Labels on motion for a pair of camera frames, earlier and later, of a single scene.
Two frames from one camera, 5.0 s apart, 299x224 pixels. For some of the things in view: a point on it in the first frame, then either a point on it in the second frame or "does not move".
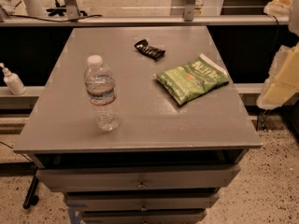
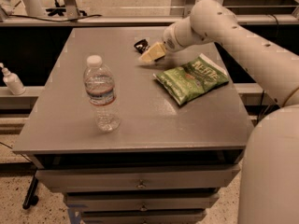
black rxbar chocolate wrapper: [149, 50] does not move
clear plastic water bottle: [100, 86] does not move
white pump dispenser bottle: [13, 81] does not move
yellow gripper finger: [281, 6] → [151, 54]
